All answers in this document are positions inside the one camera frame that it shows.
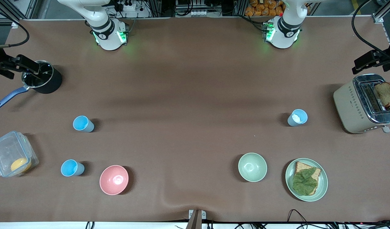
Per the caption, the green lettuce leaf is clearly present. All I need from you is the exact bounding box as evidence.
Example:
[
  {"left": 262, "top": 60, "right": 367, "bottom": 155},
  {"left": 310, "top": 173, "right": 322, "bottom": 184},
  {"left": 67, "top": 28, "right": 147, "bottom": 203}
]
[{"left": 292, "top": 168, "right": 318, "bottom": 195}]

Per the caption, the bag of orange buns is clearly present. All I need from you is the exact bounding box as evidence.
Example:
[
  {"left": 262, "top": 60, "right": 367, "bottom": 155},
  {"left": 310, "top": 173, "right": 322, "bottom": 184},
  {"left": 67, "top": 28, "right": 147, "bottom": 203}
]
[{"left": 245, "top": 0, "right": 286, "bottom": 17}]

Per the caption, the beige and chrome toaster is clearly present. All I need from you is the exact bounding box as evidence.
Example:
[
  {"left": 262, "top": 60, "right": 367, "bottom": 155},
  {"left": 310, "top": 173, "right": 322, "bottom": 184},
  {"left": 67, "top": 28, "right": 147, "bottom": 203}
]
[{"left": 333, "top": 74, "right": 390, "bottom": 134}]

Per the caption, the white power strip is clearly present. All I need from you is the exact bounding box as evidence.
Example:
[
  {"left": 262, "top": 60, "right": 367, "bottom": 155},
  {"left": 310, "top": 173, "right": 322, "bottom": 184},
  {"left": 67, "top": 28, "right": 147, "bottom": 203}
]
[{"left": 115, "top": 0, "right": 137, "bottom": 12}]

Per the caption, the pale green bowl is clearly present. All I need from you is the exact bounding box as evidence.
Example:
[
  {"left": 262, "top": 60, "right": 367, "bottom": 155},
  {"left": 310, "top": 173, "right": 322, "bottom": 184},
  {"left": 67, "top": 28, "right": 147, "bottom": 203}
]
[{"left": 238, "top": 153, "right": 268, "bottom": 183}]

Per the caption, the clear plastic food container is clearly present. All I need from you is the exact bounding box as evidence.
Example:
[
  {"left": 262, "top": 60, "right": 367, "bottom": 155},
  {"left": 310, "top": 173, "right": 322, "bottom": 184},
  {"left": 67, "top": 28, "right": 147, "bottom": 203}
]
[{"left": 0, "top": 131, "right": 39, "bottom": 177}]

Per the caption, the dark toast slice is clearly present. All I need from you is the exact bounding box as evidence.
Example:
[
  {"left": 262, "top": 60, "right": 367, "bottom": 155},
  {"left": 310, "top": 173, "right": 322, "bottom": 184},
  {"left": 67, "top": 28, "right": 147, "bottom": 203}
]
[{"left": 374, "top": 82, "right": 390, "bottom": 108}]

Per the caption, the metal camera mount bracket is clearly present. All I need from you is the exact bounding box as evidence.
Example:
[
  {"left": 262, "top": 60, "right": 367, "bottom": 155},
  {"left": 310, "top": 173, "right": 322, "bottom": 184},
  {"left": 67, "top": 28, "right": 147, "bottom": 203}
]
[{"left": 186, "top": 209, "right": 207, "bottom": 229}]

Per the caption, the pink bowl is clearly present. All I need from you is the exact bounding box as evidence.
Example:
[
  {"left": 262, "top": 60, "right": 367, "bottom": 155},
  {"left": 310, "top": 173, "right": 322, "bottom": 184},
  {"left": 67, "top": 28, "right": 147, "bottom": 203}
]
[{"left": 99, "top": 165, "right": 129, "bottom": 195}]

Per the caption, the black loose cable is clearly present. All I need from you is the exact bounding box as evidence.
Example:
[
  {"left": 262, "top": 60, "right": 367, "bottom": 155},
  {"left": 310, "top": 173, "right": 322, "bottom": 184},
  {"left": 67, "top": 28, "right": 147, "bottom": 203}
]
[{"left": 287, "top": 209, "right": 310, "bottom": 223}]

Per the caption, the brown bread slice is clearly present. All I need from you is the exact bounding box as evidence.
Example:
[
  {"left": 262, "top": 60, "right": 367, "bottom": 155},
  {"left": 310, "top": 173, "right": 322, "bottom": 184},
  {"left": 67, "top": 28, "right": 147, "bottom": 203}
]
[{"left": 293, "top": 161, "right": 322, "bottom": 196}]

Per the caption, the aluminium frame profile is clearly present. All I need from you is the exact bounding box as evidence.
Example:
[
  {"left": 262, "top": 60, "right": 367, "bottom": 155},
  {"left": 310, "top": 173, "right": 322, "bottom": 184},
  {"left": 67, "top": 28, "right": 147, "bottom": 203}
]
[
  {"left": 0, "top": 0, "right": 35, "bottom": 29},
  {"left": 373, "top": 0, "right": 390, "bottom": 24}
]

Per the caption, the bright blue plastic cup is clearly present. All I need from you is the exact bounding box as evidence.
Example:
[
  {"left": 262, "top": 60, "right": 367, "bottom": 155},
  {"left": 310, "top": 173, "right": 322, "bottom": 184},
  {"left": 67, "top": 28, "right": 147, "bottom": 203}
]
[
  {"left": 61, "top": 159, "right": 85, "bottom": 177},
  {"left": 73, "top": 115, "right": 95, "bottom": 133}
]

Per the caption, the pale blue plastic cup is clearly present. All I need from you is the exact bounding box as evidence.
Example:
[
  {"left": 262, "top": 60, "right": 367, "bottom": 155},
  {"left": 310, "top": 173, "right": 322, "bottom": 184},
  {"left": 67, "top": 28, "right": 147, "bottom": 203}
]
[{"left": 287, "top": 109, "right": 308, "bottom": 127}]

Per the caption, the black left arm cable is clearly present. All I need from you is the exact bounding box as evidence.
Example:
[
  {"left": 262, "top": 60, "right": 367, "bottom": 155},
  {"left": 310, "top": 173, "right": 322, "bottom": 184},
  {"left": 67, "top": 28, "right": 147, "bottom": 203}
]
[{"left": 351, "top": 0, "right": 389, "bottom": 59}]

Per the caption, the black saucepan with blue handle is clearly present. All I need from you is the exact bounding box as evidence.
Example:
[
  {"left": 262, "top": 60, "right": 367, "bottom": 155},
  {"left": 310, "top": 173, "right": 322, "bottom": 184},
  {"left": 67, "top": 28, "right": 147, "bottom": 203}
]
[{"left": 0, "top": 60, "right": 63, "bottom": 110}]

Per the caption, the orange round food piece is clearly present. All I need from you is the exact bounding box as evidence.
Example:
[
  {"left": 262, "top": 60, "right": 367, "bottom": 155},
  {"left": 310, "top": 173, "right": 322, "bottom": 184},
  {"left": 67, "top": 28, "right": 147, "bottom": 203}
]
[{"left": 10, "top": 158, "right": 32, "bottom": 174}]

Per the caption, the pale green plate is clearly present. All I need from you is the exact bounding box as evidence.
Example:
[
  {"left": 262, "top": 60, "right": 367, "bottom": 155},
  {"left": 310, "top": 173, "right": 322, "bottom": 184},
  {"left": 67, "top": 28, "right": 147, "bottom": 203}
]
[{"left": 285, "top": 158, "right": 328, "bottom": 202}]

